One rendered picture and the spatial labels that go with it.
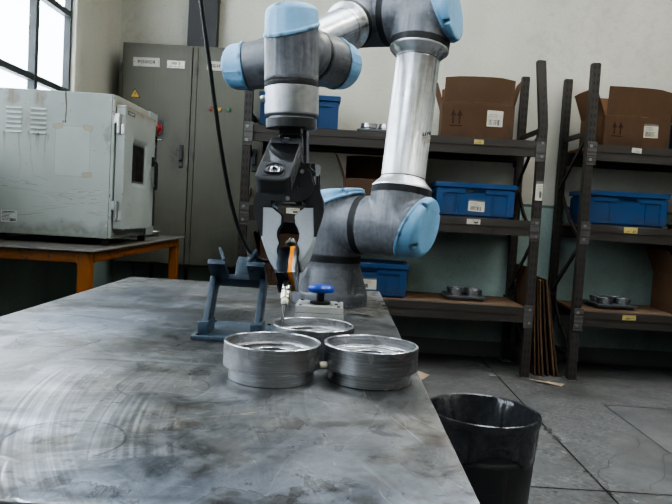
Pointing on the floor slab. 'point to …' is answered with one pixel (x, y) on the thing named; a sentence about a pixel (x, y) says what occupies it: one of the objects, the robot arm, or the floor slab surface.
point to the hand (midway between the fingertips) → (288, 263)
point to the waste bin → (492, 443)
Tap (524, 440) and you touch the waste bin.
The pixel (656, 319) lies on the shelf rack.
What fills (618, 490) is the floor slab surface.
